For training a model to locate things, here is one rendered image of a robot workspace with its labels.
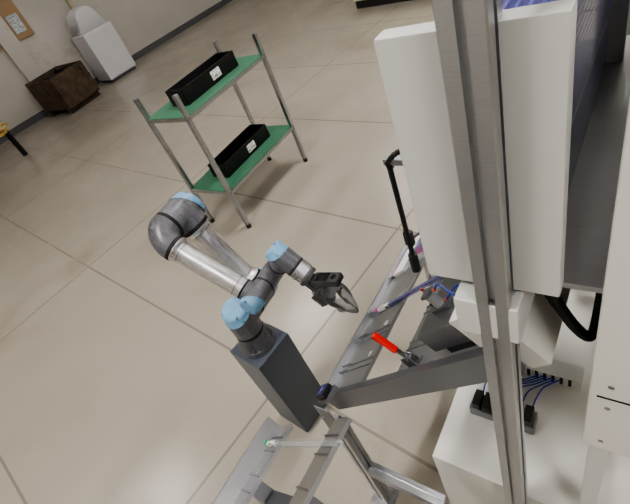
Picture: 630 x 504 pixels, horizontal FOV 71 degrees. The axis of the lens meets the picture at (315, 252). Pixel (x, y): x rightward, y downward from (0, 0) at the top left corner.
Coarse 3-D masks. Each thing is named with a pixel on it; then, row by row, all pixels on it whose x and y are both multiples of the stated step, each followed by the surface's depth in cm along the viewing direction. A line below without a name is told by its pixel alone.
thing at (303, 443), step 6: (276, 444) 113; (282, 444) 109; (288, 444) 104; (294, 444) 101; (300, 444) 97; (306, 444) 94; (312, 444) 90; (318, 444) 88; (324, 444) 85; (330, 444) 82; (336, 444) 80
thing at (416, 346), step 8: (440, 280) 112; (424, 320) 104; (416, 336) 102; (416, 344) 99; (424, 344) 95; (416, 352) 96; (424, 352) 93; (432, 352) 89; (440, 352) 86; (448, 352) 84; (456, 352) 81; (424, 360) 90; (432, 360) 87; (400, 368) 98
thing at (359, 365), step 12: (420, 264) 137; (408, 276) 139; (396, 288) 142; (408, 288) 131; (384, 300) 145; (384, 312) 136; (396, 312) 126; (372, 324) 138; (384, 324) 128; (360, 336) 138; (384, 336) 121; (360, 348) 133; (372, 348) 123; (348, 360) 135; (360, 360) 125; (372, 360) 117; (348, 372) 127; (360, 372) 119; (336, 384) 130; (348, 384) 121
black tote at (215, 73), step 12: (216, 60) 328; (228, 60) 316; (192, 72) 312; (204, 72) 301; (216, 72) 309; (228, 72) 318; (180, 84) 306; (192, 84) 294; (204, 84) 302; (168, 96) 299; (180, 96) 293; (192, 96) 296
